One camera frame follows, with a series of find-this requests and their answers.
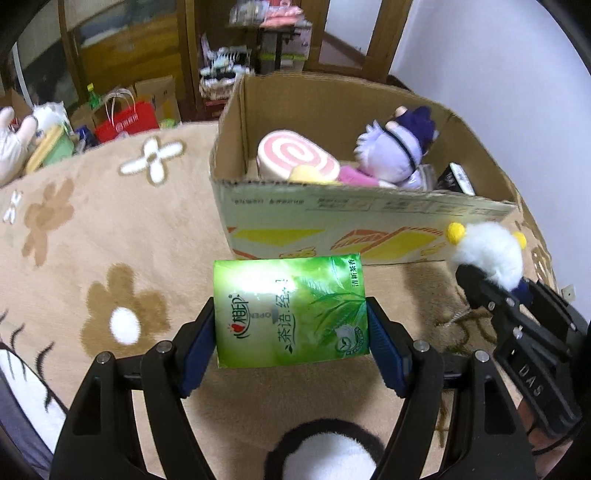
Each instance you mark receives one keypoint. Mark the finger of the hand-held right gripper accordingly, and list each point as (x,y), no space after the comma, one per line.
(480,288)
(549,300)

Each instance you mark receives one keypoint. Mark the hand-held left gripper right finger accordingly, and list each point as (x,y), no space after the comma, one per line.
(385,355)

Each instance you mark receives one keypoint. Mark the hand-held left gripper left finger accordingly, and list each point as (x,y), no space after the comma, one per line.
(196,355)

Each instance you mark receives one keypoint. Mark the white fluffy plush yellow balls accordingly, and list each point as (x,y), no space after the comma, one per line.
(489,251)

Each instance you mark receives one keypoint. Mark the green tissue pack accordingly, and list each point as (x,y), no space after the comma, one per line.
(286,318)

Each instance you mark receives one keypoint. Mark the black tissue pack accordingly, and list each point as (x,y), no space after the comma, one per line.
(450,180)

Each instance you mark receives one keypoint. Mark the printed brown cardboard box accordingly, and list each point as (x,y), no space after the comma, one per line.
(323,217)

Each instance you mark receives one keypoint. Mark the purple haired plush doll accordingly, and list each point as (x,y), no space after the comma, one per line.
(392,152)

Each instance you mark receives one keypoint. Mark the pale yellow soft toy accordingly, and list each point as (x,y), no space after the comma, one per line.
(307,175)

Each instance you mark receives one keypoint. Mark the black and white plush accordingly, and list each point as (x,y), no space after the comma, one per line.
(323,452)

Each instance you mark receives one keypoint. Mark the beige floral blanket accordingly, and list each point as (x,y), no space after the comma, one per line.
(115,230)

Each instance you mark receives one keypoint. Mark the pink white spotted plush toy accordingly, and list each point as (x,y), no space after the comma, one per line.
(358,176)

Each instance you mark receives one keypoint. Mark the white grey plush pillow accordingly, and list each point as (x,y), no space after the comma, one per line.
(23,392)

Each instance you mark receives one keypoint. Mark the pink swirl roll plush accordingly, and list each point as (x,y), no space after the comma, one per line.
(291,154)

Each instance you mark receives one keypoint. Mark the red paper bag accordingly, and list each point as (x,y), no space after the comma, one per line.
(129,122)

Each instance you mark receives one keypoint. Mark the dark blue packet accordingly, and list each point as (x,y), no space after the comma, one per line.
(87,138)

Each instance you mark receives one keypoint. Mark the green yellow plastic case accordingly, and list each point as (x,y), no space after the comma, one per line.
(51,152)

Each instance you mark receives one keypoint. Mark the open cardboard box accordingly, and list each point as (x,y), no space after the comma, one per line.
(157,92)

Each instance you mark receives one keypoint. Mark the lace trimmed basket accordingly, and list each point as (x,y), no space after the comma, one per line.
(217,87)

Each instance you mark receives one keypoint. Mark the wooden door with glass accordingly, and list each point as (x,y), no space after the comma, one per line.
(383,37)

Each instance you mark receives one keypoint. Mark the green bottle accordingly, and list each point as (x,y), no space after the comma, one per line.
(94,97)

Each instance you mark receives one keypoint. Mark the white bunny plush pink feet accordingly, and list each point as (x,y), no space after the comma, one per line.
(11,147)

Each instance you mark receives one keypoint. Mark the white round plush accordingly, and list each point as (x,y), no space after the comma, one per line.
(48,115)

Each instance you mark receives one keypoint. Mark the black white fabric pile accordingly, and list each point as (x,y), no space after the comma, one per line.
(226,60)

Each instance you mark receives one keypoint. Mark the clear plastic storage bin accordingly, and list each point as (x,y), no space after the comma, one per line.
(298,46)

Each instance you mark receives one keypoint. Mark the wooden corner shelf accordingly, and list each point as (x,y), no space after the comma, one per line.
(191,46)

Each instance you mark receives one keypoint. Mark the flat cardboard box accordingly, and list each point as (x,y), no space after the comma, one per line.
(16,104)

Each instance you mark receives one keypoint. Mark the wooden wardrobe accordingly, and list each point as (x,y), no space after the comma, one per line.
(129,50)

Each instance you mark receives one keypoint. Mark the pink packets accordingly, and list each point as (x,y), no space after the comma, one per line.
(281,18)

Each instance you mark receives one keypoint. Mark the white frame display rack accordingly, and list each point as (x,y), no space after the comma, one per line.
(21,69)

